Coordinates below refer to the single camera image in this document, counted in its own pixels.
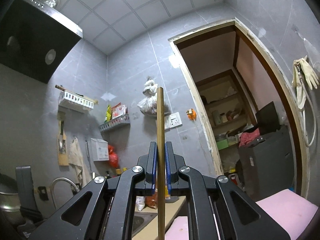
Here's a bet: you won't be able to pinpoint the bamboo chopstick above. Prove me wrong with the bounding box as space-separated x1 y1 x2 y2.
157 87 165 240

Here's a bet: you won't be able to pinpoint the steel pot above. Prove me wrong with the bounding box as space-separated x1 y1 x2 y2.
0 174 25 226

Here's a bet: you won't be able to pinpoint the steel faucet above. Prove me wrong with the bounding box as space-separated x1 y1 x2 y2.
49 177 80 210

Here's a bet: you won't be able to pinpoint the steel sink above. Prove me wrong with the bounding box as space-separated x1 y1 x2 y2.
132 212 157 237

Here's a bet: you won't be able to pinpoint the orange snack bag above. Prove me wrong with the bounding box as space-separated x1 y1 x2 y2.
145 194 158 209

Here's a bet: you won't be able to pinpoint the red plastic bag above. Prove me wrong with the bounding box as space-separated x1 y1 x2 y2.
108 145 119 168

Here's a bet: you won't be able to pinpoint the hanging beige towel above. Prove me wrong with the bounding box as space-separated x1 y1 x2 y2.
68 137 92 188

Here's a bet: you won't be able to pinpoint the dark grey cabinet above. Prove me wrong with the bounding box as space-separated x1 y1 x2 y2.
239 126 295 202

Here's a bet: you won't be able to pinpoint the pink floral table cloth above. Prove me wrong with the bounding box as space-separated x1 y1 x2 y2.
165 189 318 240

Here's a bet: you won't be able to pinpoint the red cloth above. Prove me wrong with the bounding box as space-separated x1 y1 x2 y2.
239 128 260 147

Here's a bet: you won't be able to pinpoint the wooden storage shelf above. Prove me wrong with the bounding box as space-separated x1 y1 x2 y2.
195 69 258 151

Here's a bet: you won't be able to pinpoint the black monitor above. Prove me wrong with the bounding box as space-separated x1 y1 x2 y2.
255 101 281 135

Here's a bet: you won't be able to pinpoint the hanging plastic bag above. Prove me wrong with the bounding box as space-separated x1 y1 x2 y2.
137 77 159 116

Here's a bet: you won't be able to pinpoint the cream rubber gloves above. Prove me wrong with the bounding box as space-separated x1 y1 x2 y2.
292 56 319 110

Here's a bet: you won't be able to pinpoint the black range hood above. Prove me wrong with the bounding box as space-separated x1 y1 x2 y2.
1 0 83 83

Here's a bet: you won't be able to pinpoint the white wall box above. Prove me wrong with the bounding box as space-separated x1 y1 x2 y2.
91 138 109 161

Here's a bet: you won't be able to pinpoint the grey wall shelf basket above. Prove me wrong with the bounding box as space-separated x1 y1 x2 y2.
99 114 130 133

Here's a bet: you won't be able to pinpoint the orange wall hook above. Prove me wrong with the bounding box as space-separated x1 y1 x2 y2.
186 108 197 121

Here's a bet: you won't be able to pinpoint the white wall switch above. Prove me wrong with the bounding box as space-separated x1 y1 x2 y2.
164 112 182 130

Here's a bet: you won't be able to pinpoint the white wall basket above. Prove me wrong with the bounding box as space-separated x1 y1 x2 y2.
55 85 99 113

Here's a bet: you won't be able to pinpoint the white hose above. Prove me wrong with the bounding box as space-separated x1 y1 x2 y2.
299 80 318 148

